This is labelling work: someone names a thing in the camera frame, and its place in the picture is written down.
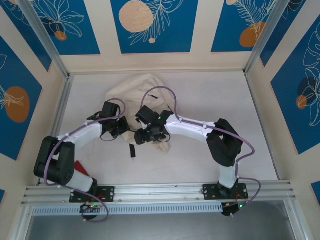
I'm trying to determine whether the beige canvas backpack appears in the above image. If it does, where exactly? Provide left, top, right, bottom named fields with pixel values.
left=104, top=73, right=178, bottom=160

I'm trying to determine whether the red wallet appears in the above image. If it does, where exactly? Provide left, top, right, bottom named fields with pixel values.
left=74, top=161, right=90, bottom=178

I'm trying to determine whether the small circuit board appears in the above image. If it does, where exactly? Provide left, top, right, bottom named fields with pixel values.
left=79, top=202, right=104, bottom=214
left=221, top=201, right=251, bottom=216

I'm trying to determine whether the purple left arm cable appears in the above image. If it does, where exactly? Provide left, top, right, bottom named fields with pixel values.
left=43, top=98, right=126, bottom=223

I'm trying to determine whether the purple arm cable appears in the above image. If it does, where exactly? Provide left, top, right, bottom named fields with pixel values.
left=140, top=85, right=263, bottom=218
left=43, top=98, right=126, bottom=223

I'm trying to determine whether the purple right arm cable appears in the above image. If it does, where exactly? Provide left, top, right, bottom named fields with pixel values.
left=140, top=85, right=263, bottom=218

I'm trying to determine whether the aluminium table side rail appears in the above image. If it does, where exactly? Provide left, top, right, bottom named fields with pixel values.
left=37, top=74, right=75, bottom=186
left=243, top=71, right=283, bottom=181

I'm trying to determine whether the aluminium mounting rail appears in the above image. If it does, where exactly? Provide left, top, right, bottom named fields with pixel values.
left=21, top=180, right=298, bottom=206

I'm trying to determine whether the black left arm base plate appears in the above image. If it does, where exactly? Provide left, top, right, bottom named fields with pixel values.
left=69, top=185, right=116, bottom=203

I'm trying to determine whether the grey slotted cable duct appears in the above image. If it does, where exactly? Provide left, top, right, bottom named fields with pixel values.
left=31, top=202, right=224, bottom=216

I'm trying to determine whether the aluminium frame post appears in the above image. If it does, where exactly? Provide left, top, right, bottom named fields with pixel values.
left=243, top=0, right=288, bottom=75
left=17, top=0, right=71, bottom=80

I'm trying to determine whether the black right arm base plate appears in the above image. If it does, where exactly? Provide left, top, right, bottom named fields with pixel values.
left=201, top=183, right=250, bottom=201

